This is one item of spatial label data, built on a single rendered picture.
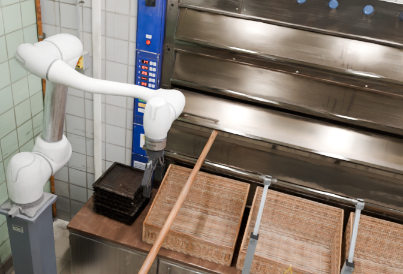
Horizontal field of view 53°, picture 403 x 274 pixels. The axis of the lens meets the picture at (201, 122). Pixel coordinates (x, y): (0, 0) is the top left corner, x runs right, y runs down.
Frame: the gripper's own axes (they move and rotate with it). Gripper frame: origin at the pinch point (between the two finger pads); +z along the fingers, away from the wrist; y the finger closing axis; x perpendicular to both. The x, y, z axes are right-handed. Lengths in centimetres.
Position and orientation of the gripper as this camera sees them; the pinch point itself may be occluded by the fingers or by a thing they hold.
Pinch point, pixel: (152, 184)
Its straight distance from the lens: 178.4
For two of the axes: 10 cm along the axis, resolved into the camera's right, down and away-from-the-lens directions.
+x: 9.6, 2.2, -1.9
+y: -2.7, 4.4, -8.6
